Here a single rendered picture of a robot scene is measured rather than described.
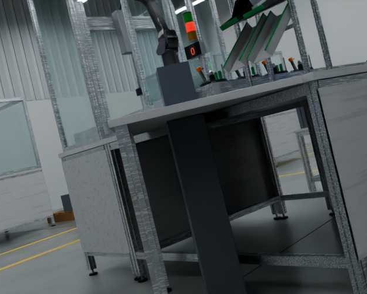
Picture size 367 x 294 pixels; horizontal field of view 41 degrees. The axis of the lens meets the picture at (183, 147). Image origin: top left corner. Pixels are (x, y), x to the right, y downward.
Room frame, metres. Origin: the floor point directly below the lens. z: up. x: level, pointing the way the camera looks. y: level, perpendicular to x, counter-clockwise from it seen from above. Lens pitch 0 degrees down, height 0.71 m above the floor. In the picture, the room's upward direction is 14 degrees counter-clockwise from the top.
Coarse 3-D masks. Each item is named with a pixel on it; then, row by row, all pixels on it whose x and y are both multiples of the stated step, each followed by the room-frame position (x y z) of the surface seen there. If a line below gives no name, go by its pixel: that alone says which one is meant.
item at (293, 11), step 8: (232, 0) 2.35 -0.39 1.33; (288, 0) 2.10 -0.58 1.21; (312, 0) 2.21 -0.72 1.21; (232, 8) 2.34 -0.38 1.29; (312, 8) 2.22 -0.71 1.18; (256, 16) 2.46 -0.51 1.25; (296, 16) 2.10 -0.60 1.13; (320, 16) 2.21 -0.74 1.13; (296, 24) 2.09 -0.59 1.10; (320, 24) 2.20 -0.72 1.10; (240, 32) 2.35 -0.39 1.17; (296, 32) 2.10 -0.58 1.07; (320, 32) 2.21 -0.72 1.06; (296, 40) 2.11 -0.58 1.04; (320, 40) 2.21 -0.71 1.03; (304, 48) 2.10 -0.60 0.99; (304, 56) 2.09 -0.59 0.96; (328, 56) 2.21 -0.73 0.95; (248, 64) 2.35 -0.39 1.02; (304, 64) 2.10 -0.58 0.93; (328, 64) 2.20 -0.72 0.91; (248, 72) 2.34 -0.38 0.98; (272, 72) 2.46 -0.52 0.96; (248, 80) 2.35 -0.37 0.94; (272, 80) 2.45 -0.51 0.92
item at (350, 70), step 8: (312, 72) 1.74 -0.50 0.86; (320, 72) 1.77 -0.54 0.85; (328, 72) 1.80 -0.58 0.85; (336, 72) 1.84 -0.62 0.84; (344, 72) 1.87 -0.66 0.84; (352, 72) 1.91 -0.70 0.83; (360, 72) 1.94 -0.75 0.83; (304, 80) 1.77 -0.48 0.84; (312, 80) 1.75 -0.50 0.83; (304, 96) 2.92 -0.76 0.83; (280, 104) 3.30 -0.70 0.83; (248, 112) 3.28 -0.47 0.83; (256, 112) 3.67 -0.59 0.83; (112, 136) 2.79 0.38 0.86
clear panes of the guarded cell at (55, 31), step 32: (32, 0) 3.34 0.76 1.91; (64, 0) 3.03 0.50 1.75; (96, 0) 3.71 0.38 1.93; (192, 0) 3.93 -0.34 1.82; (64, 32) 3.10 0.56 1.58; (64, 64) 3.17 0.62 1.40; (128, 64) 3.81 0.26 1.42; (64, 96) 3.25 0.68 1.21; (128, 96) 3.77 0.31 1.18; (64, 128) 3.33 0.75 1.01; (96, 128) 3.02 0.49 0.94
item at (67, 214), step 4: (64, 196) 7.75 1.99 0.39; (68, 196) 7.68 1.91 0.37; (64, 200) 7.76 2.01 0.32; (68, 200) 7.69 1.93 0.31; (64, 204) 7.78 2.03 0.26; (68, 204) 7.71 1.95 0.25; (64, 208) 7.80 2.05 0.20; (68, 208) 7.73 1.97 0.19; (56, 212) 8.12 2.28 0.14; (60, 212) 7.85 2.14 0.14; (64, 212) 7.83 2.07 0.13; (68, 212) 7.68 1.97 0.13; (72, 212) 7.61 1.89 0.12; (56, 216) 7.91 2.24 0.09; (60, 216) 7.84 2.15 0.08; (64, 216) 7.77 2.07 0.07; (68, 216) 7.70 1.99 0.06; (72, 216) 7.63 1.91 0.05; (48, 220) 8.06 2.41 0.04; (56, 220) 7.92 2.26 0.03; (60, 220) 7.85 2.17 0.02; (64, 220) 7.78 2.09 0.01
